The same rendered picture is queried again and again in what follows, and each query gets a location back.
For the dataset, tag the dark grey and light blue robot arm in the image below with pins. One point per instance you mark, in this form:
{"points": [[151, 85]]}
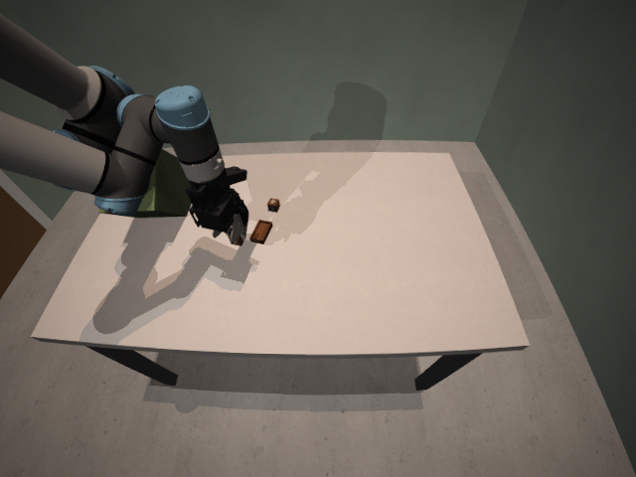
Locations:
{"points": [[88, 97]]}

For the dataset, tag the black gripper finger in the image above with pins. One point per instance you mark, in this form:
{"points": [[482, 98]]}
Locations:
{"points": [[239, 226], [216, 233]]}

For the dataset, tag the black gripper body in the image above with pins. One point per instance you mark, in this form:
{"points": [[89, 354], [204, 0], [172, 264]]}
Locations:
{"points": [[215, 211]]}

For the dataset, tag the brown wooden cube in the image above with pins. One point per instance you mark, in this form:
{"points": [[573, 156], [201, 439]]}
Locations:
{"points": [[273, 205], [237, 242]]}

